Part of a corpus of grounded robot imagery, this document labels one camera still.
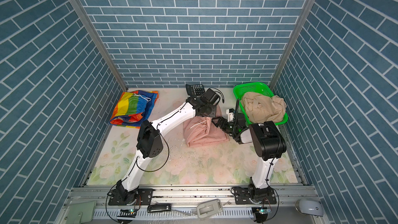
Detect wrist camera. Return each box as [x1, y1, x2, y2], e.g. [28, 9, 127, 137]
[226, 108, 235, 122]
[202, 88, 221, 105]

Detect black calculator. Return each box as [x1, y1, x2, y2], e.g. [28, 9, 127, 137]
[186, 84, 206, 96]

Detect right green circuit board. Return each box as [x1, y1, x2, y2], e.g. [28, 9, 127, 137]
[252, 207, 272, 216]

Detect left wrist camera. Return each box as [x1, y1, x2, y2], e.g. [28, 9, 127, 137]
[202, 88, 221, 105]

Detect white slotted cable duct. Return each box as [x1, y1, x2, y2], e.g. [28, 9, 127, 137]
[108, 207, 254, 220]

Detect grey plastic clip device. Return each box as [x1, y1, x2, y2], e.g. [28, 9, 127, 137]
[196, 199, 223, 220]

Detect pink shorts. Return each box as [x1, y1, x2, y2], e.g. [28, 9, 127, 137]
[183, 116, 230, 148]

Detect left green circuit board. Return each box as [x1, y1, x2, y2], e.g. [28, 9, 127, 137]
[117, 209, 137, 218]

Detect green plastic basket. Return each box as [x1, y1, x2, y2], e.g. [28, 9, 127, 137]
[233, 82, 288, 125]

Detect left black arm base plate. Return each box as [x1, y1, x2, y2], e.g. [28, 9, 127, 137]
[107, 188, 153, 206]

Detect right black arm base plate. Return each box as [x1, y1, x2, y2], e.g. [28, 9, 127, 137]
[230, 187, 277, 205]

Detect rainbow striped shorts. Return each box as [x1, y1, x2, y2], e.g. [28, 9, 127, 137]
[109, 90, 159, 128]

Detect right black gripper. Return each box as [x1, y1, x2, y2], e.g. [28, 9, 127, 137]
[212, 117, 238, 136]

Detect beige shorts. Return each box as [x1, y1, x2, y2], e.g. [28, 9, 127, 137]
[241, 92, 287, 123]

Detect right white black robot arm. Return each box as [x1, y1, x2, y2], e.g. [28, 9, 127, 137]
[211, 117, 287, 197]

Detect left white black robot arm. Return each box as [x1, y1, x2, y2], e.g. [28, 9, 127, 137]
[112, 96, 218, 203]

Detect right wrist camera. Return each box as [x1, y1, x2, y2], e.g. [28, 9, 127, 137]
[226, 108, 235, 122]

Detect green circuit board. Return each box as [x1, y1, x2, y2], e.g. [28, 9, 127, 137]
[117, 209, 137, 218]
[252, 207, 272, 216]

